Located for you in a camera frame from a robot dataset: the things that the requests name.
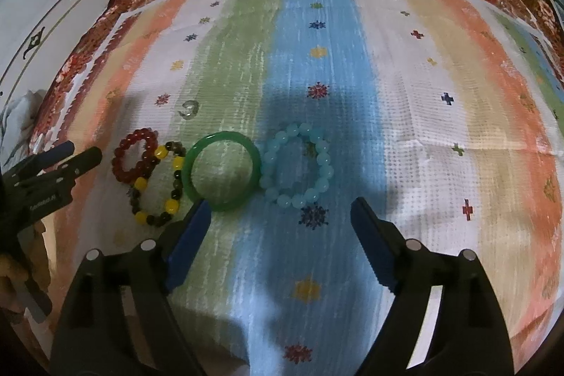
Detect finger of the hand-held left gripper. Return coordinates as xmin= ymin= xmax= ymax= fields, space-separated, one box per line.
xmin=43 ymin=146 xmax=104 ymax=194
xmin=12 ymin=141 xmax=76 ymax=179

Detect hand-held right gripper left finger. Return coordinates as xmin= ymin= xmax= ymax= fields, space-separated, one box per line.
xmin=49 ymin=198 xmax=213 ymax=376

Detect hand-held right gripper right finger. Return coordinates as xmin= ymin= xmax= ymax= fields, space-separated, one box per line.
xmin=349 ymin=197 xmax=514 ymax=376

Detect red bead bracelet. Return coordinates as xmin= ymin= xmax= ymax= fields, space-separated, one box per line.
xmin=111 ymin=128 xmax=159 ymax=184

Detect yellow and dark bead bracelet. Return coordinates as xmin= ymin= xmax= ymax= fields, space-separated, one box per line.
xmin=128 ymin=141 xmax=188 ymax=227

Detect green jade bangle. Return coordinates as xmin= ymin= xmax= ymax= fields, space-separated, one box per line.
xmin=183 ymin=130 xmax=264 ymax=212

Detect light blue bead bracelet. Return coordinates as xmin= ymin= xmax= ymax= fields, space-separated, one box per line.
xmin=258 ymin=122 xmax=336 ymax=210

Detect person's left hand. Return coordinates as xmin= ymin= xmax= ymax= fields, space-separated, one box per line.
xmin=0 ymin=255 xmax=25 ymax=315

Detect crumpled white cloth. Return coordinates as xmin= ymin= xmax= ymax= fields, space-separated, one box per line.
xmin=0 ymin=89 xmax=47 ymax=176

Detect striped pastel blanket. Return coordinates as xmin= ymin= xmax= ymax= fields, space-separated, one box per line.
xmin=33 ymin=0 xmax=564 ymax=376

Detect small translucent ring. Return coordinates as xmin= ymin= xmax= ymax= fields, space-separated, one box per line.
xmin=177 ymin=99 xmax=202 ymax=122

